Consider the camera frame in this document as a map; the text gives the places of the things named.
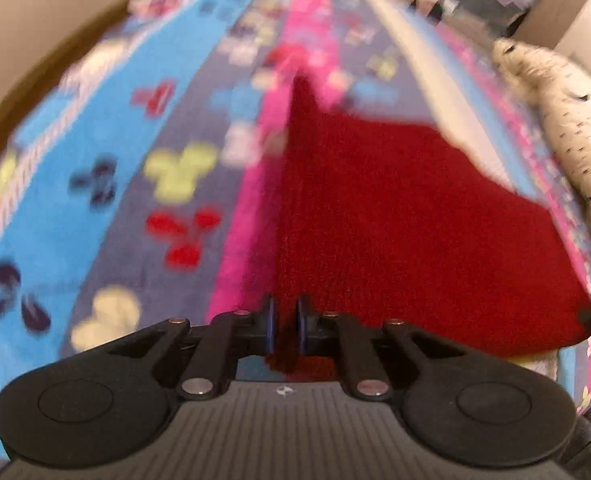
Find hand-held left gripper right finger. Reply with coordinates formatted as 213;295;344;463
296;295;465;402

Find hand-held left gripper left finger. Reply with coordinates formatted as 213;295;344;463
106;294;277;402

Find dark red knitted garment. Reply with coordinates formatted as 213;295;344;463
266;75;591;377

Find cream spotted plush toy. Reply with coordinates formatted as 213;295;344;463
490;39;591;256

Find floral striped fleece blanket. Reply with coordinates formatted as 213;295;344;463
0;0;591;461

